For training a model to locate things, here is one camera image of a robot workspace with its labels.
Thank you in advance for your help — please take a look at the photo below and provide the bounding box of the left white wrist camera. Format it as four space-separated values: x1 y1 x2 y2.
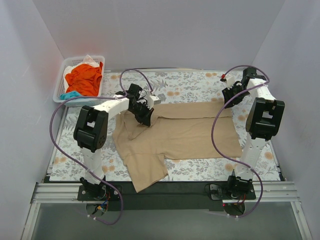
145 94 161 109

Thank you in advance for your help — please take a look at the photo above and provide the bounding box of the orange t shirt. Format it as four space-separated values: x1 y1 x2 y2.
64 61 104 97

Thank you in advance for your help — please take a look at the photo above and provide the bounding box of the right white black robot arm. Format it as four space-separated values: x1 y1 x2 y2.
220 66 285 198

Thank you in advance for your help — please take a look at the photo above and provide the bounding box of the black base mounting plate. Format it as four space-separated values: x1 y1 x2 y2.
77 181 256 213

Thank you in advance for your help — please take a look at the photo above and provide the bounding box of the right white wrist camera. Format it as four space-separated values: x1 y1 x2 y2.
220 74 236 90

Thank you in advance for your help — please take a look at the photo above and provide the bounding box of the aluminium frame rail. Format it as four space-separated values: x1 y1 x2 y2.
21 181 312 240

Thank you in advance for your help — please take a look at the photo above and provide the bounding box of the white plastic laundry basket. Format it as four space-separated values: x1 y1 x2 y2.
52 55 105 107

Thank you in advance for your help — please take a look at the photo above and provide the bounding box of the purple cable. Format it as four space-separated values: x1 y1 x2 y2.
210 64 271 218
49 68 156 225

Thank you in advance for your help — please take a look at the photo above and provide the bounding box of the white t shirt in basket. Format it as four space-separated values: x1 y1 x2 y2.
82 54 100 68

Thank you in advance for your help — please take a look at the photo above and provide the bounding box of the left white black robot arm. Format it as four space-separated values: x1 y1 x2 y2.
73 83 161 200

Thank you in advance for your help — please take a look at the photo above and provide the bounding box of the beige t shirt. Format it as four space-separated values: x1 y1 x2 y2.
112 101 242 193

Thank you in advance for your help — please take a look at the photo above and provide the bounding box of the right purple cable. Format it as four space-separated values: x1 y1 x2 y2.
210 64 271 218

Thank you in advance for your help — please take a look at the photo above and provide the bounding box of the teal t shirt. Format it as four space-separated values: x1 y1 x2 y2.
59 91 82 101

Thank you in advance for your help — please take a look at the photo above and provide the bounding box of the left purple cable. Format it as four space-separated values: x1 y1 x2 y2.
49 68 156 225

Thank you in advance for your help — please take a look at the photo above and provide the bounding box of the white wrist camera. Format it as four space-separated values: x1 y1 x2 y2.
145 94 161 109
220 74 236 90

